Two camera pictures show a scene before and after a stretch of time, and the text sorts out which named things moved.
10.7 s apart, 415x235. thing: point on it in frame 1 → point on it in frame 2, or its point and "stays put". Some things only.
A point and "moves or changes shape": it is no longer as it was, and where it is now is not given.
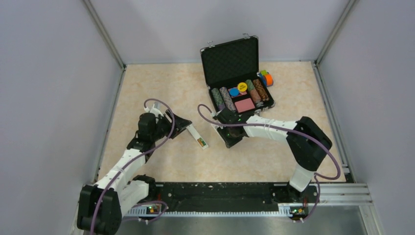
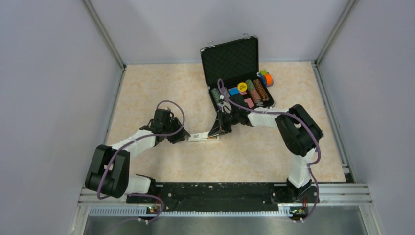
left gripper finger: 180,124 → 183,133
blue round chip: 234,92 stays put
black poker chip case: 231,69 stays put
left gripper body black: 165,126 stays put
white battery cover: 216,126 moves or changes shape
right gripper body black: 230,137 → 229,120
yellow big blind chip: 242,86 stays put
